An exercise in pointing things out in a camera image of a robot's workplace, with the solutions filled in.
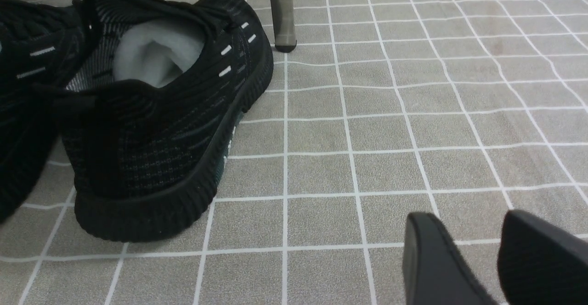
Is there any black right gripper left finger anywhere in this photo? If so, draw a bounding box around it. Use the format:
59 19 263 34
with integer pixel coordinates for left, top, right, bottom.
402 212 498 305

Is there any grey checkered floor cloth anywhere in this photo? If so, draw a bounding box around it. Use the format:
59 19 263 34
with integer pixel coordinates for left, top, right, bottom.
1 0 588 305

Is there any black knit sneaker left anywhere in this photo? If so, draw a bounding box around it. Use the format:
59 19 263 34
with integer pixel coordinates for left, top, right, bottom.
0 0 87 223

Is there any black knit sneaker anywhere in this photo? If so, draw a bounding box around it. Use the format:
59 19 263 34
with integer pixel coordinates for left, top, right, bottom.
0 0 87 223
51 0 274 243

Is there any black knit sneaker right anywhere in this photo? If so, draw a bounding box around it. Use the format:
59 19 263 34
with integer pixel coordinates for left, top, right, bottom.
51 0 274 243

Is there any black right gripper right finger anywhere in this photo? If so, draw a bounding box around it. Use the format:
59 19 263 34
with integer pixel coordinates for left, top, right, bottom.
497 209 588 305

